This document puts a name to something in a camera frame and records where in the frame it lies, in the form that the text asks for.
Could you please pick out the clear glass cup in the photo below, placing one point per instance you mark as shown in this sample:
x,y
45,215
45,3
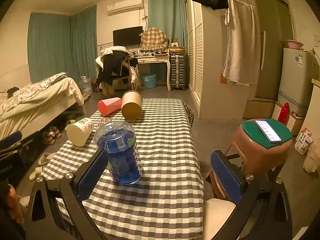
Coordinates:
x,y
104,124

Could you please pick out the white refrigerator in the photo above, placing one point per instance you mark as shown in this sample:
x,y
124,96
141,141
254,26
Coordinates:
x,y
298,70

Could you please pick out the brown plastic stool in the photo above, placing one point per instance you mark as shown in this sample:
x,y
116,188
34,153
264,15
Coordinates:
x,y
260,157

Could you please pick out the sneakers under bed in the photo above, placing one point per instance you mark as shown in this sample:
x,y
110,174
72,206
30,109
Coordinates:
x,y
50,136

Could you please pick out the person hand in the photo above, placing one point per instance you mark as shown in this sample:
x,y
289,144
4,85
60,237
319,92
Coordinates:
x,y
14,205

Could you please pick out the white slipper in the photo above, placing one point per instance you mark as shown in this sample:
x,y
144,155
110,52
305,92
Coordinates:
x,y
45,158

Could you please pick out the green slipper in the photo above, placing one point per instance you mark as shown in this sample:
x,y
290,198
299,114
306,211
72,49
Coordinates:
x,y
36,173

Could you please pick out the brown paper cup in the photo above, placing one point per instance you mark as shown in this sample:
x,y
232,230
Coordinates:
x,y
131,105

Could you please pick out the red faceted cup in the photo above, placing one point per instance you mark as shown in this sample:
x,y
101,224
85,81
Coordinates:
x,y
108,106

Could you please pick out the chair piled with clothes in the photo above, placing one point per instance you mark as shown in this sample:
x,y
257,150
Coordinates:
x,y
116,63

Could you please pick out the bed with blankets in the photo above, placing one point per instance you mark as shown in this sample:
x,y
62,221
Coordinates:
x,y
20,108

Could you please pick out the green curtain left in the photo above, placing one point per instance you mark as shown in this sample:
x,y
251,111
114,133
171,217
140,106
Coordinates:
x,y
59,43

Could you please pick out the white air conditioner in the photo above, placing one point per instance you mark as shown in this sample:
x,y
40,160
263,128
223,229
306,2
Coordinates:
x,y
124,6

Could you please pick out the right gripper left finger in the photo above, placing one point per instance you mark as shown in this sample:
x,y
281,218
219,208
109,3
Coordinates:
x,y
55,209

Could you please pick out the water jug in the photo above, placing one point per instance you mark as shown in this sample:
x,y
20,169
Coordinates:
x,y
86,85

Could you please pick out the white paper cup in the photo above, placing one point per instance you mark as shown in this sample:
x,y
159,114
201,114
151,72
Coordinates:
x,y
79,132

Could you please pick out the green curtain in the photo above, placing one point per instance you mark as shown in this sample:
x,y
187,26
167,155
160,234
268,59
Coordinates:
x,y
59,43
169,16

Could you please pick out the black monitor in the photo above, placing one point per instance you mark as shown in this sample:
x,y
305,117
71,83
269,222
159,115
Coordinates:
x,y
127,36

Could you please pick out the red bottle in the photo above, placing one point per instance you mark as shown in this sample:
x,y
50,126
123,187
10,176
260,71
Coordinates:
x,y
284,114

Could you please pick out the smartphone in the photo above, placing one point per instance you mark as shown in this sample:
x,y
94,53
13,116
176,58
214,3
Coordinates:
x,y
268,131

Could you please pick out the plaid cloth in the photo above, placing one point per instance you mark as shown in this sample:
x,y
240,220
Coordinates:
x,y
154,40

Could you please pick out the green curtain right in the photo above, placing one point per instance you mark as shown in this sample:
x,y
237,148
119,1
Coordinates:
x,y
169,16

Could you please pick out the green stool pad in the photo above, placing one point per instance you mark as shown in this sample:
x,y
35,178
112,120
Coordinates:
x,y
251,129

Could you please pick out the hanging white towel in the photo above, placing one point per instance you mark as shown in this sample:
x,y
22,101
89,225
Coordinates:
x,y
242,62

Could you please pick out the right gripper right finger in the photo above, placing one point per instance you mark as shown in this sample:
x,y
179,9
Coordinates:
x,y
262,209

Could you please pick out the dark suitcase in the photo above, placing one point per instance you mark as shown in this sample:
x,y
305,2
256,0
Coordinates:
x,y
178,72

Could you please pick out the blue laundry basket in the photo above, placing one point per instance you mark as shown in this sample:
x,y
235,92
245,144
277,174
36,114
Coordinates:
x,y
149,80

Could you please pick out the white louvered wardrobe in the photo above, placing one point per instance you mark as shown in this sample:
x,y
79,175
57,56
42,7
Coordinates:
x,y
213,99

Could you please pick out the checkered tablecloth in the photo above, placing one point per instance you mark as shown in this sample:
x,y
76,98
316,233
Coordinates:
x,y
166,201

